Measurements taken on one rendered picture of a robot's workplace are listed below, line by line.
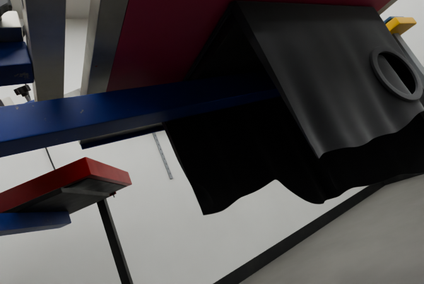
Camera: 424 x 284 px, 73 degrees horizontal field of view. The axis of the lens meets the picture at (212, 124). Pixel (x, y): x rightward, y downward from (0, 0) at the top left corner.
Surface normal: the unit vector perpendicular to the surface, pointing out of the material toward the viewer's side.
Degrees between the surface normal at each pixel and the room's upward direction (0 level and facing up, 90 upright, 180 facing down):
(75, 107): 90
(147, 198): 90
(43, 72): 180
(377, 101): 98
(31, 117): 90
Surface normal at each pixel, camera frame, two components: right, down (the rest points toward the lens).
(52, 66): 0.40, 0.88
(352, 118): 0.51, -0.39
